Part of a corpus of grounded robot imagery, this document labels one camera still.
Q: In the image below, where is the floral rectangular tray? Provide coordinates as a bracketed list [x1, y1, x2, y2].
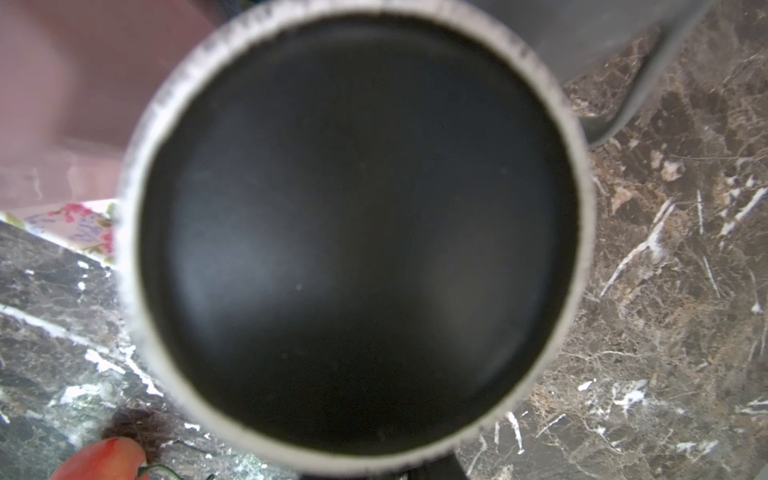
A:
[1, 199, 117, 266]

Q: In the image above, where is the black ceramic mug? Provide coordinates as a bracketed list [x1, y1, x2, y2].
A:
[115, 1, 596, 479]

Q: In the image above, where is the grey ceramic mug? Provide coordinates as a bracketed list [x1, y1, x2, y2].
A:
[473, 0, 713, 147]

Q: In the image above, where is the pink ceramic mug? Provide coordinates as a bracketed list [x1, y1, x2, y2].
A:
[1, 1, 227, 209]

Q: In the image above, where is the small red toy fruit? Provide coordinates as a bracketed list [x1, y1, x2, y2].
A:
[51, 437, 150, 480]

